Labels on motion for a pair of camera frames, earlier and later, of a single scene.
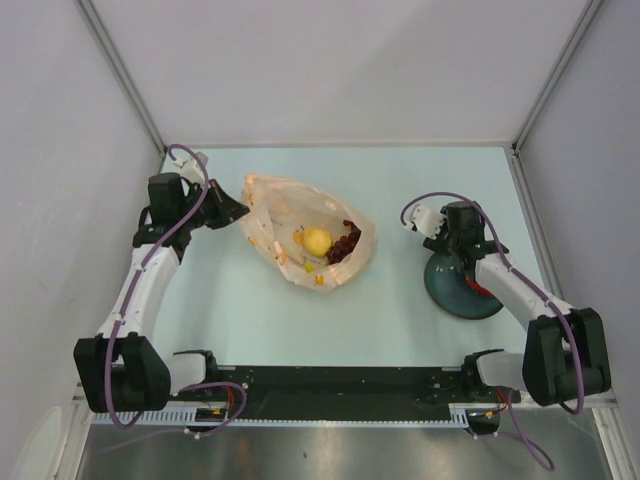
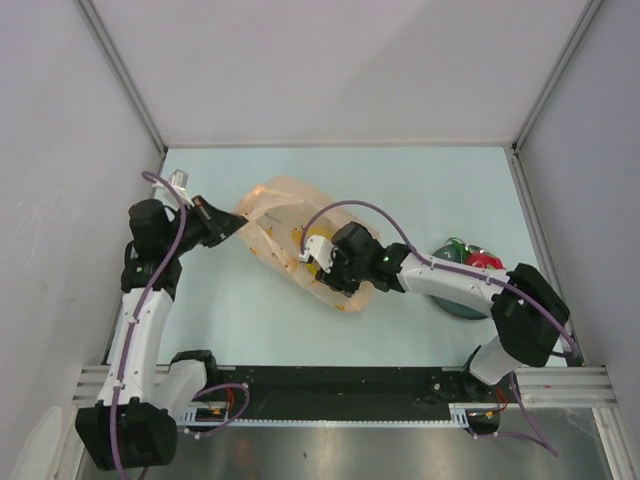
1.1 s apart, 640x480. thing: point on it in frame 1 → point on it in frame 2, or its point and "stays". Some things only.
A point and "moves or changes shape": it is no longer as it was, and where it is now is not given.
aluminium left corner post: [120, 71] stays
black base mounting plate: [352, 391] stays
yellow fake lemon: [317, 241] moves or changes shape
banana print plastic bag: [319, 240] moves or changes shape
